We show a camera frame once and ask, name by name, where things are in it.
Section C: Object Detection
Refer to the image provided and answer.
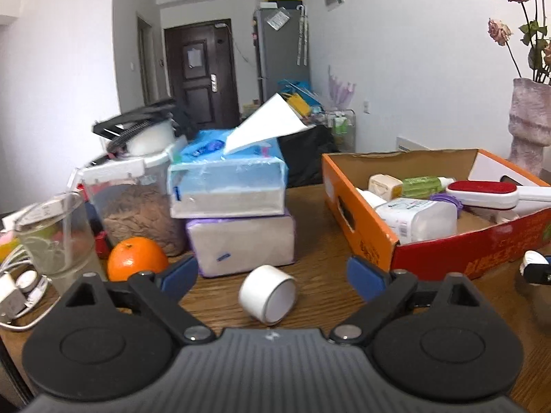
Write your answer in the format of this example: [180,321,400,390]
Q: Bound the blue yellow toys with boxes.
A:
[277,79,324,119]

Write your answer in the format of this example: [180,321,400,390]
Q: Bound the purple bottle cap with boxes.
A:
[430,193,464,218]

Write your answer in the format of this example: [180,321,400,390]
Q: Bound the orange fruit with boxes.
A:
[106,237,170,283]

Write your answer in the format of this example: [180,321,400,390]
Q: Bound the white chargers and cables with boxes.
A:
[0,245,59,332]

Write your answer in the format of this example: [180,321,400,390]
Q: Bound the grey interior door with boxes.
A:
[136,12,160,104]

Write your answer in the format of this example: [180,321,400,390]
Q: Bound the white tissue pack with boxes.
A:
[185,208,297,278]

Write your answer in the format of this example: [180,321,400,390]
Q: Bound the black bag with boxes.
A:
[279,124,341,188]

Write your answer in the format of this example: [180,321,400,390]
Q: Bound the clear plastic bag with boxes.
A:
[266,8,290,31]

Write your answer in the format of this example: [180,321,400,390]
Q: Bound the white radiator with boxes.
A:
[395,135,432,152]

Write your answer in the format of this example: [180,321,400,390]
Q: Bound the blue tissue pack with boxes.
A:
[167,92,318,220]

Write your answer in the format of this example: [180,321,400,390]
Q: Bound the green spray bottle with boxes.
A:
[398,174,456,201]

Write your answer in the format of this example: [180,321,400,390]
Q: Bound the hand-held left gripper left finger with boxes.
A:
[60,255,218,346]

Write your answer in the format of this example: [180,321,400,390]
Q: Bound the white yellow charger plug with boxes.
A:
[367,173,404,202]

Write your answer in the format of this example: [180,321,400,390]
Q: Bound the clear glass cup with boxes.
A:
[14,192,106,294]

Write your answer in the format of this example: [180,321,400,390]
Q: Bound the dried pink roses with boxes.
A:
[487,0,551,85]

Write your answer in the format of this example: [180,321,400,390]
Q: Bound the white spray bottle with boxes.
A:
[356,188,388,208]

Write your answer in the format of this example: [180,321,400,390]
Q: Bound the pink ceramic vase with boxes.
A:
[507,77,551,177]

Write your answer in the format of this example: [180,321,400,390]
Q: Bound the clear food container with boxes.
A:
[71,139,188,258]

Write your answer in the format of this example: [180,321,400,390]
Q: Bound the dark brown door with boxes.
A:
[163,19,241,132]

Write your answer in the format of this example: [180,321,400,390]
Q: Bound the black plastic gadget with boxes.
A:
[92,98,177,151]

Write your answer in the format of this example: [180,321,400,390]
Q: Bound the white bowl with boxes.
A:
[128,120,175,156]

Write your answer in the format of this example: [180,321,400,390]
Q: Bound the trolley cart with bottles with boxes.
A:
[324,109,358,154]

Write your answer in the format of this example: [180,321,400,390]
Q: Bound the grey refrigerator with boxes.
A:
[252,4,312,104]

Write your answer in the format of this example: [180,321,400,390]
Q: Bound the white tape roll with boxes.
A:
[238,264,298,326]

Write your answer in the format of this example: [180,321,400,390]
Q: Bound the white pill container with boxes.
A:
[374,197,458,246]

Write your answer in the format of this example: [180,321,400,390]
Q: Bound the white folded umbrella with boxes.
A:
[297,4,311,68]

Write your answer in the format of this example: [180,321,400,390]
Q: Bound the red cardboard box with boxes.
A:
[321,148,551,283]

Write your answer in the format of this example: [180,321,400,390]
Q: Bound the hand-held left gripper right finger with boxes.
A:
[329,256,491,346]

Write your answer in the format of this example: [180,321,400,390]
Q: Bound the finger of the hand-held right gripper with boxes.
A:
[522,255,551,287]

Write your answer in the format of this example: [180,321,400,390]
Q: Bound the red white lint brush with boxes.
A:
[445,180,551,211]

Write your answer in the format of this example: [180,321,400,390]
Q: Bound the purple dried grass bunch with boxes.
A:
[326,65,357,111]

